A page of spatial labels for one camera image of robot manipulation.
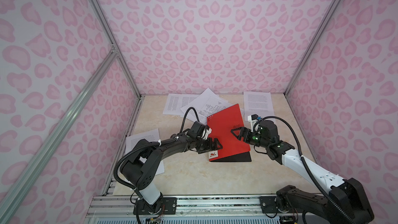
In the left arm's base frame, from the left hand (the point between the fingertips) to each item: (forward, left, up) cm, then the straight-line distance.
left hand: (218, 146), depth 85 cm
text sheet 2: (+41, +29, -8) cm, 51 cm away
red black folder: (+18, -4, -5) cm, 19 cm away
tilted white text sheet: (+38, +13, -7) cm, 41 cm away
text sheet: (+12, +41, -7) cm, 43 cm away
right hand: (+3, -8, +10) cm, 13 cm away
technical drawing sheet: (+36, +2, -8) cm, 37 cm away
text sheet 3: (+36, -33, -7) cm, 50 cm away
